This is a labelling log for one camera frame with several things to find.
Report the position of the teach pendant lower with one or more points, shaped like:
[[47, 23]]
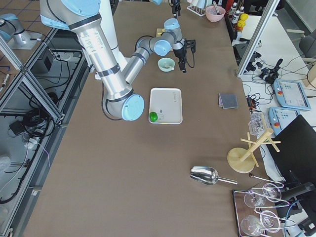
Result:
[[281, 117]]

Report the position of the black monitor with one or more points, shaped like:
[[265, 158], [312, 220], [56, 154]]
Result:
[[296, 159]]

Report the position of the cream rectangular tray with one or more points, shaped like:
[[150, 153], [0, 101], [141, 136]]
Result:
[[167, 103]]

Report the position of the green lime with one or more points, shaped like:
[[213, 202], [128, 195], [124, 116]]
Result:
[[153, 116]]

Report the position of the wooden cutting board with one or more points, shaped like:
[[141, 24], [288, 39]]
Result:
[[159, 32]]

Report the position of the pink bowl with ice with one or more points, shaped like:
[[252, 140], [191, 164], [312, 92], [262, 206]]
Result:
[[211, 13]]

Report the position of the wooden mug tree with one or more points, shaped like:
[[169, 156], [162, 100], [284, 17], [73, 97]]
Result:
[[242, 160]]

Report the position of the folded grey cloth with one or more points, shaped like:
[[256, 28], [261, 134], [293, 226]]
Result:
[[228, 101]]

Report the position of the wine glass upper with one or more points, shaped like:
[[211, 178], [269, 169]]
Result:
[[259, 197]]

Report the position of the wine glass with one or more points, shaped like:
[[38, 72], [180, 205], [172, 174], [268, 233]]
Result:
[[254, 226], [259, 197]]

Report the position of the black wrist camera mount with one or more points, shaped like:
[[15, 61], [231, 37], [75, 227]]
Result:
[[190, 44]]

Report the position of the metal ice scoop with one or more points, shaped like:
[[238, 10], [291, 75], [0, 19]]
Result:
[[208, 175]]

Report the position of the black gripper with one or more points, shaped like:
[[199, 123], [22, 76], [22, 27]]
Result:
[[175, 7], [179, 53]]

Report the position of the wire glass rack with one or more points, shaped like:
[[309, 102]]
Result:
[[242, 210]]

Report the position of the wine glass lower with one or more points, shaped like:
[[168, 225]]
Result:
[[254, 226]]

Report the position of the yellow lemons pile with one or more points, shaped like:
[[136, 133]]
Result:
[[242, 20]]

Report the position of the white wire cup rack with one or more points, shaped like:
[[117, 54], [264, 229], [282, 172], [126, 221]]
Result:
[[197, 7]]

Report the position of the steel muddler black tip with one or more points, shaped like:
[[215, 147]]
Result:
[[216, 8]]

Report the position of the teach pendant upper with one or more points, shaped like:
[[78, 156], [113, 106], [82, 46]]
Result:
[[290, 94]]

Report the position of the teach pendant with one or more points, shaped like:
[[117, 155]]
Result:
[[281, 117], [290, 94]]

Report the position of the mint green bowl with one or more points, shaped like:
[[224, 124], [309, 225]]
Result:
[[163, 61]]

